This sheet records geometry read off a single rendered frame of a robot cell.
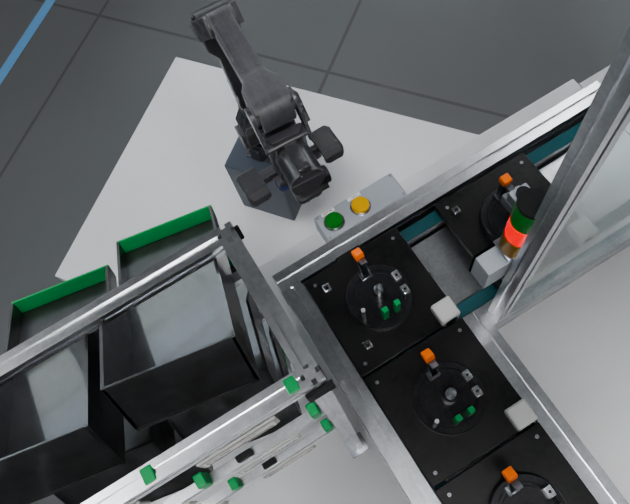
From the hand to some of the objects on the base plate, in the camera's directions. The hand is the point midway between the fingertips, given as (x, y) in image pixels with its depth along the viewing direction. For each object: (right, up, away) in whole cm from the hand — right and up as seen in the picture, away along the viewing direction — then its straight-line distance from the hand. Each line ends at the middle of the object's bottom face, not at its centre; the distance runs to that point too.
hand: (294, 179), depth 111 cm
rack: (-6, -56, +21) cm, 60 cm away
